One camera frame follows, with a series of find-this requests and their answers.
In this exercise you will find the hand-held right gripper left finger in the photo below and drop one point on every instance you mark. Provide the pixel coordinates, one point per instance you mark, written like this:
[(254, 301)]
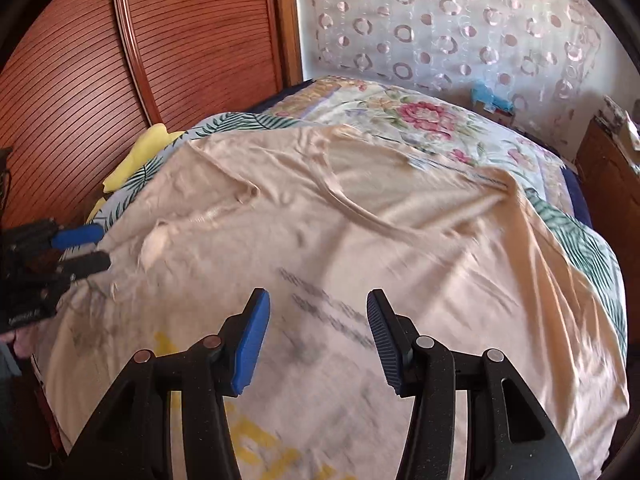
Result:
[(252, 345)]

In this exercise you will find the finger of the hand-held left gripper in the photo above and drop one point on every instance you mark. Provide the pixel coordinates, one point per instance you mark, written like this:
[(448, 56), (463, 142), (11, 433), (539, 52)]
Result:
[(87, 262), (77, 236)]

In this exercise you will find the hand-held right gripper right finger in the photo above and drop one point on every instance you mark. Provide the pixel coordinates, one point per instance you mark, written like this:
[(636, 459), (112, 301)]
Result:
[(382, 340)]

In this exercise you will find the beige t-shirt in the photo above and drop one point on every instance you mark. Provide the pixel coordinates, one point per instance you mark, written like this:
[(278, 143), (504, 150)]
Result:
[(350, 220)]

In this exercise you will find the wooden cabinet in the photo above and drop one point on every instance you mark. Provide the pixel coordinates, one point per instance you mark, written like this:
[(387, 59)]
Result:
[(605, 170)]

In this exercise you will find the circle patterned sheer curtain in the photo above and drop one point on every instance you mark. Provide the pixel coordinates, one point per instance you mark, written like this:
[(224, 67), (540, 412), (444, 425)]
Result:
[(425, 20)]

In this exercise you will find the blue topped cardboard box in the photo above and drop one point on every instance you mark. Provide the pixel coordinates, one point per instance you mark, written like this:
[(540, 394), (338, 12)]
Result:
[(487, 95)]

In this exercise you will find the leaf print bedsheet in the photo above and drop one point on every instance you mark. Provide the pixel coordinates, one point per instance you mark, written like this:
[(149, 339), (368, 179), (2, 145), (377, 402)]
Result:
[(585, 245)]

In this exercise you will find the floral quilt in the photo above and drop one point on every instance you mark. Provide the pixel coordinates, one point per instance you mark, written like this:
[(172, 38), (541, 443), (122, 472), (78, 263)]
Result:
[(425, 115)]

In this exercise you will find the yellow plush pillow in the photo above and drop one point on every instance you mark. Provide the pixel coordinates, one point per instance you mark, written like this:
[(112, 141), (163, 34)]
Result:
[(145, 150)]

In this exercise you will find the wooden headboard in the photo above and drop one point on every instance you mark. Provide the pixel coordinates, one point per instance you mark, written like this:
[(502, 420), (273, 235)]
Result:
[(75, 60)]

